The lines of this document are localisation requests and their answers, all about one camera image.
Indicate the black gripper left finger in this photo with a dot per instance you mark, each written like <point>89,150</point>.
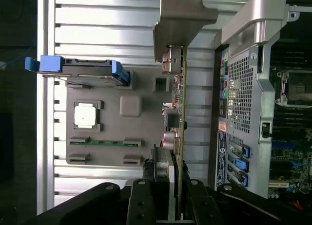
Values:
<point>141,200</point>

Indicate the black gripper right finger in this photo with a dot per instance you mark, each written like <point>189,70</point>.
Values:
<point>204,205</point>

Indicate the blue slot cover clip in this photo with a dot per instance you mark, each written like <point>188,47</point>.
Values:
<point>246,151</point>
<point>242,164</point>
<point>244,180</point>

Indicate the green RAM stick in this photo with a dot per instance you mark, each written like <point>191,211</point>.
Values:
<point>107,143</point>

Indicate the white expansion slot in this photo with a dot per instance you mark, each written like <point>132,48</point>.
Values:
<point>279,185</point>

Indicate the grey parts rack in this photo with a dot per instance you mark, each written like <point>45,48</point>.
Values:
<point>109,127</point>

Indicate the green motherboard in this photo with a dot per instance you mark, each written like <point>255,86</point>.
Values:
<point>287,166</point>

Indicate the blue expansion slot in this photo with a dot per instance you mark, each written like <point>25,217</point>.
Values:
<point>284,144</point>

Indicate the silver CPU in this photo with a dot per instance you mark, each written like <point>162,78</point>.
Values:
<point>85,115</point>

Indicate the grey open PC case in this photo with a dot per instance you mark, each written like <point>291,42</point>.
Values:
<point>240,100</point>

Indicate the CPU socket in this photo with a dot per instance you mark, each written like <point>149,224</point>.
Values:
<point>298,88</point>

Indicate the hard disk with blue carrier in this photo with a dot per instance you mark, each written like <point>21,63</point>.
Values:
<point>50,63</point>

